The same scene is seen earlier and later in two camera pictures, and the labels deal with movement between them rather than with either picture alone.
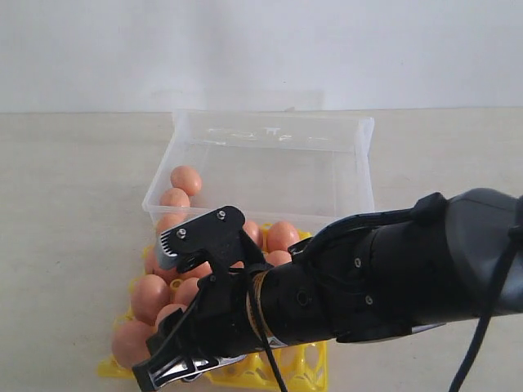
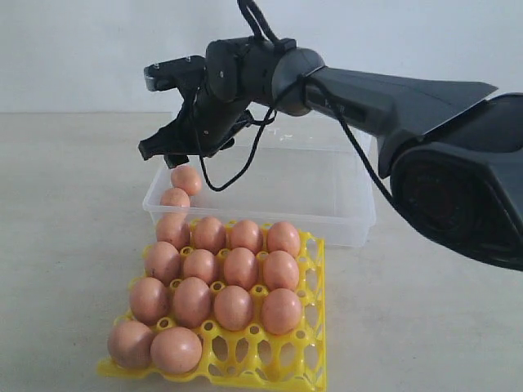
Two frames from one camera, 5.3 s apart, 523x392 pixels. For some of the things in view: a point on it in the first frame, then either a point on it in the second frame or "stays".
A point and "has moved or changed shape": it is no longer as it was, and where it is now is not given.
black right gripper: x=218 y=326 to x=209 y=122
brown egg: x=281 y=235 stays
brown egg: x=153 y=267 stays
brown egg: x=187 y=179 stays
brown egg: x=149 y=292 stays
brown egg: x=167 y=310 has moved or changed shape
